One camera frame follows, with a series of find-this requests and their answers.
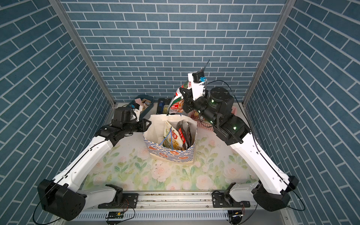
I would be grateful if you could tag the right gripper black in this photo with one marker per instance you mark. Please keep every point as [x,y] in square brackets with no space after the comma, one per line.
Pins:
[190,102]

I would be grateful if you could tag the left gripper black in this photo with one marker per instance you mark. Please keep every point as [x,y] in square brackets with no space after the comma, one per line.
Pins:
[143,126]

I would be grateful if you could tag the blue checkered paper bag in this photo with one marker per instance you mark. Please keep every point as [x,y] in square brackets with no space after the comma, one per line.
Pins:
[154,137]

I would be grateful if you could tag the white green red packet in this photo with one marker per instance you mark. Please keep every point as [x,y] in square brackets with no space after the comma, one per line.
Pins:
[176,104]

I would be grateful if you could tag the black seasoning packet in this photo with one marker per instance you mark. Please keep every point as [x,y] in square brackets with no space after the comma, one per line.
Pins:
[183,135]

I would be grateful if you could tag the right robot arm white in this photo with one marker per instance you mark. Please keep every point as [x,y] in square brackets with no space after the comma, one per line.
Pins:
[271,191]

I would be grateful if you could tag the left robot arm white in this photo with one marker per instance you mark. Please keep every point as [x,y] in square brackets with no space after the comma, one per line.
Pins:
[61,197]

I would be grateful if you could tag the pink perforated plastic basket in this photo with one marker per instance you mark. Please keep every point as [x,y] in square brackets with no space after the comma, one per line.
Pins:
[202,121]

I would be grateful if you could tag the dark teal plastic bin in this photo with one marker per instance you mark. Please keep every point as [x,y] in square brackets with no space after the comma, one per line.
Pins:
[147,101]

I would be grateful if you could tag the floral table mat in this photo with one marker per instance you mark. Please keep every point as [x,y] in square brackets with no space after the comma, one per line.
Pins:
[130,166]

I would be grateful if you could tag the green circuit board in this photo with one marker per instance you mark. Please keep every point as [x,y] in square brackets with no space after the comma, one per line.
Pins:
[115,215]

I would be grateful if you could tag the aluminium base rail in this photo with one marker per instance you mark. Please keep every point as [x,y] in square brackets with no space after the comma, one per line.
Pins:
[183,208]

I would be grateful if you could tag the right aluminium corner post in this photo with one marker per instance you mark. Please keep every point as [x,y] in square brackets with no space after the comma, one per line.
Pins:
[269,48]

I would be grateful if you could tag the aluminium corner frame post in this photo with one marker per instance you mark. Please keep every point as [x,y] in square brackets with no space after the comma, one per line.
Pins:
[66,21]

